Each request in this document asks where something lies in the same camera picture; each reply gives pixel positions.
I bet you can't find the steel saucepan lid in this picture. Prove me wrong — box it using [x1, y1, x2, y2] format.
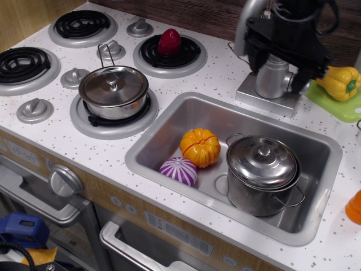
[78, 66, 149, 108]

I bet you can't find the thin wire rack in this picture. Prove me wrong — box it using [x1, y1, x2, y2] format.
[227, 41, 250, 67]

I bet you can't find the orange toy bottle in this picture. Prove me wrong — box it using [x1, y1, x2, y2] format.
[345, 190, 361, 225]

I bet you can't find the grey stove knob centre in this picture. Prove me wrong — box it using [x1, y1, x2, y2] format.
[96, 40, 126, 62]

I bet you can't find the silver sink basin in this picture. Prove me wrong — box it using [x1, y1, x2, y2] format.
[125, 92, 342, 246]

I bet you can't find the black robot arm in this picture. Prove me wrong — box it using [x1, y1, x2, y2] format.
[244, 1, 339, 93]

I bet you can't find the grey stove knob left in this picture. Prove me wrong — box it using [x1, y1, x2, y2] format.
[60, 68, 90, 90]

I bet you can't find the grey stove knob back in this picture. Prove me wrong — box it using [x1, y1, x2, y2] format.
[126, 18, 153, 38]

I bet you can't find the grey stove knob front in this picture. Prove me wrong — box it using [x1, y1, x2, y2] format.
[16, 98, 54, 124]

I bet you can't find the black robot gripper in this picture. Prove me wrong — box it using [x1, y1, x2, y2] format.
[244, 12, 333, 94]

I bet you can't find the blue clamp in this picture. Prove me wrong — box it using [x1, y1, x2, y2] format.
[1, 212, 50, 248]

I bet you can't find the purple white toy onion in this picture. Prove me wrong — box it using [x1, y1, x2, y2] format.
[159, 157, 198, 186]

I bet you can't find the silver oven door handle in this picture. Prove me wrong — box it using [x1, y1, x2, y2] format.
[1, 155, 96, 228]

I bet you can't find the steel tall pot lid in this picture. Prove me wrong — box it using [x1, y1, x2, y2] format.
[226, 133, 301, 190]

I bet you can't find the far left stove burner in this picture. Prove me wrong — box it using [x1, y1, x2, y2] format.
[1, 47, 60, 96]

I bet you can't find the small steel saucepan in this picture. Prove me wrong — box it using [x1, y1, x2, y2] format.
[78, 43, 150, 121]

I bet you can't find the yellow tape piece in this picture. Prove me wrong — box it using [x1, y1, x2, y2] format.
[26, 247, 58, 266]

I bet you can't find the tall steel pot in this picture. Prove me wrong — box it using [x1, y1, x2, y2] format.
[225, 133, 306, 218]

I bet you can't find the orange toy pumpkin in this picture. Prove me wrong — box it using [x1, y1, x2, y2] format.
[179, 128, 221, 168]

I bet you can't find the stove burner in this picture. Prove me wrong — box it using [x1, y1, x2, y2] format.
[48, 10, 117, 49]
[1, 47, 60, 96]
[133, 34, 208, 79]
[70, 90, 159, 140]

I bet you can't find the green cutting board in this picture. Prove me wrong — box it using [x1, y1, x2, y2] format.
[306, 81, 360, 123]

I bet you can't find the grey oven dial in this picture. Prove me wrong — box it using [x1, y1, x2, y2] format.
[48, 164, 84, 198]

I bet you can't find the black cable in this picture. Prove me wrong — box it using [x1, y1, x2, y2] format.
[0, 241, 36, 271]

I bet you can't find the grey stove knob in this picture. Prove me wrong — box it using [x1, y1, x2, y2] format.
[60, 68, 90, 90]
[96, 40, 126, 62]
[16, 98, 54, 124]
[126, 18, 153, 38]

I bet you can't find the front stove burner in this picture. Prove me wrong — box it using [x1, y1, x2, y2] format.
[70, 90, 159, 140]

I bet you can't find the back left stove burner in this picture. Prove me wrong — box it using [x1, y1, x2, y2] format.
[48, 10, 117, 49]

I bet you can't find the silver dishwasher door handle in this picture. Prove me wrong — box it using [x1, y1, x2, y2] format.
[99, 221, 204, 270]

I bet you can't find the red toy egg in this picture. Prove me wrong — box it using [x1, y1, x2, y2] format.
[157, 28, 182, 55]

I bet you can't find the yellow toy bell pepper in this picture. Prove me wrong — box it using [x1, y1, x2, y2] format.
[316, 66, 360, 102]

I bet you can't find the back right stove burner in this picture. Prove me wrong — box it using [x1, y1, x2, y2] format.
[133, 34, 208, 79]

